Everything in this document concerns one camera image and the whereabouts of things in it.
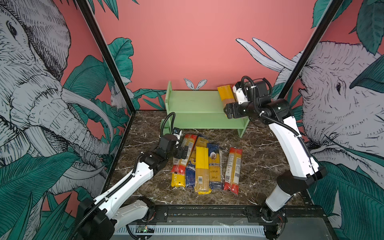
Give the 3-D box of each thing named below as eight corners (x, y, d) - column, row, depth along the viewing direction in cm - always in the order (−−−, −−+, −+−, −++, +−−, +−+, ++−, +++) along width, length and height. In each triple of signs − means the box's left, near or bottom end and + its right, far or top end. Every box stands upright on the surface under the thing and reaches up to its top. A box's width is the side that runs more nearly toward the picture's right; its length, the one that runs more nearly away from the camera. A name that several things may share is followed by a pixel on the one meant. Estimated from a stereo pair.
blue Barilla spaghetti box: (185, 187, 84) (185, 184, 80) (186, 165, 93) (186, 161, 89) (195, 187, 84) (195, 184, 80) (195, 165, 93) (195, 161, 89)
